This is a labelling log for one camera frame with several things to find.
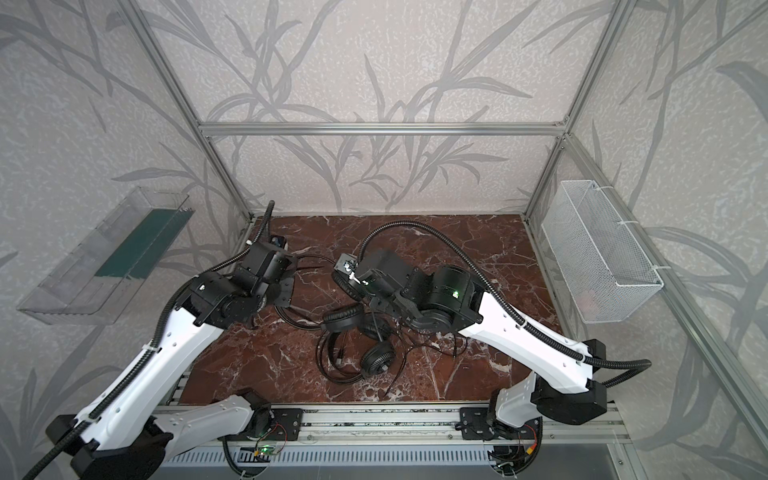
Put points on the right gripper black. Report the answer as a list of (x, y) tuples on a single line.
[(354, 287)]

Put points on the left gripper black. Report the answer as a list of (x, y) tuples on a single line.
[(285, 285)]

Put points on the black headphones with cable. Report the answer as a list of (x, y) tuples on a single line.
[(336, 312), (350, 352)]

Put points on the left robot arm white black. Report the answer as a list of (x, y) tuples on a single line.
[(119, 435)]

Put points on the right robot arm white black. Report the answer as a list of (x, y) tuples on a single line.
[(568, 380)]

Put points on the green mat in bin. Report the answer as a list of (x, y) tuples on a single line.
[(137, 256)]

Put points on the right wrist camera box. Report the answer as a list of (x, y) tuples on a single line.
[(345, 269)]

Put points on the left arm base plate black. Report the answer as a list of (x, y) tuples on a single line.
[(282, 424)]

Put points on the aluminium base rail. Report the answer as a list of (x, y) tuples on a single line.
[(431, 424)]

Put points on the aluminium frame crossbar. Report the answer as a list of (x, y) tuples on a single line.
[(218, 129)]

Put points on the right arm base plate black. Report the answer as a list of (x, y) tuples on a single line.
[(473, 424)]

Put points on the clear plastic wall bin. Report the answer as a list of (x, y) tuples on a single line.
[(96, 281)]

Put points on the white wire mesh basket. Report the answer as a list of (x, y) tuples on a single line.
[(607, 273)]

